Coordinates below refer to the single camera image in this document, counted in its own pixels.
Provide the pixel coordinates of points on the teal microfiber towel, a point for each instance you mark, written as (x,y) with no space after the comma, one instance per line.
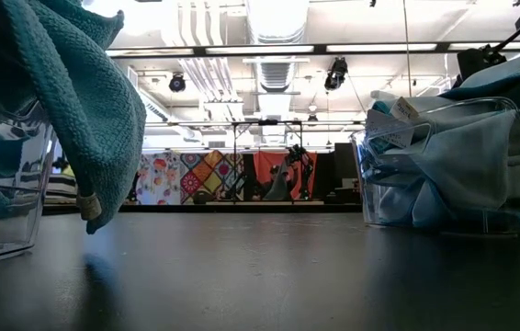
(104,138)

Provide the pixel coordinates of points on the black background robot arm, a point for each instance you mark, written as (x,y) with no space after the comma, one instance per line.
(303,170)

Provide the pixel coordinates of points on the black stage light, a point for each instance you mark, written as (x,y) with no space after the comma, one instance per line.
(177,83)
(335,73)

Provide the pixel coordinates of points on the black cabinet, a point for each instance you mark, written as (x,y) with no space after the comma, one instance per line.
(347,161)

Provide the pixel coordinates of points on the clear plastic basket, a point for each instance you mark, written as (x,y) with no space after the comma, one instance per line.
(30,220)
(360,184)

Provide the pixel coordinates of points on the black overhead rig bar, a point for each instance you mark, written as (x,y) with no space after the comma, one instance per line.
(260,49)

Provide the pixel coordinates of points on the person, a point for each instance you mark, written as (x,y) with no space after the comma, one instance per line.
(276,181)

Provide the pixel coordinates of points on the orange backdrop cloth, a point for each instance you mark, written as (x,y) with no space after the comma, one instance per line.
(262,161)

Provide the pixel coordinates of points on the black backdrop stand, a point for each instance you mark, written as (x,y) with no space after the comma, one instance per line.
(234,161)

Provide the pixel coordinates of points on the colourful patchwork quilt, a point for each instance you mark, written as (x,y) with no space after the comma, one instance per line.
(205,174)

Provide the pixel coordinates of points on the floral print cloth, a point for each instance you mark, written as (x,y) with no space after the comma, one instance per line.
(161,179)

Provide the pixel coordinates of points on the black white striped cloth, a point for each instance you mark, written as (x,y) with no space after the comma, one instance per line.
(60,186)

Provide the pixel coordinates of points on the ribbed ventilation duct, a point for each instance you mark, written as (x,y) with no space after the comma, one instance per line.
(274,76)

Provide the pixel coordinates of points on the black table frame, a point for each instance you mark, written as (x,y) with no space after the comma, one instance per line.
(241,208)

